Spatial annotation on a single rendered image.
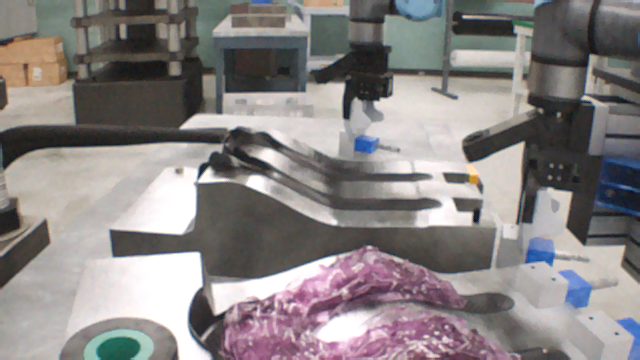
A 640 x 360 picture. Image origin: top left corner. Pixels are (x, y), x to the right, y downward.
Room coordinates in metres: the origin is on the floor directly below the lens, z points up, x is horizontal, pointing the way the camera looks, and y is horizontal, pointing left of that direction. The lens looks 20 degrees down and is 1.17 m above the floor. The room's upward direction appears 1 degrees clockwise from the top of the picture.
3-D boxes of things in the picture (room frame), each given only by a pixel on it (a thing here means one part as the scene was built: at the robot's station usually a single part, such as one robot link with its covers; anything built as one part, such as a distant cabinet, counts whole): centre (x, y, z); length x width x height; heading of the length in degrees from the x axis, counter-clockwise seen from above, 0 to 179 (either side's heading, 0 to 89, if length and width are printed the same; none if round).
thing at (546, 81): (0.69, -0.30, 1.07); 0.08 x 0.08 x 0.05
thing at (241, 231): (0.78, 0.02, 0.87); 0.50 x 0.26 x 0.14; 86
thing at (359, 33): (1.21, -0.09, 1.07); 0.08 x 0.08 x 0.05
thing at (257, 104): (3.88, 0.38, 0.28); 0.61 x 0.41 x 0.15; 96
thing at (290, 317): (0.42, -0.04, 0.90); 0.26 x 0.18 x 0.08; 104
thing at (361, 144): (1.19, -0.11, 0.83); 0.13 x 0.05 x 0.05; 61
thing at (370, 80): (1.20, -0.10, 0.98); 0.09 x 0.08 x 0.12; 61
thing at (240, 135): (0.77, 0.01, 0.92); 0.35 x 0.16 x 0.09; 86
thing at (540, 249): (0.68, -0.32, 0.83); 0.13 x 0.05 x 0.05; 74
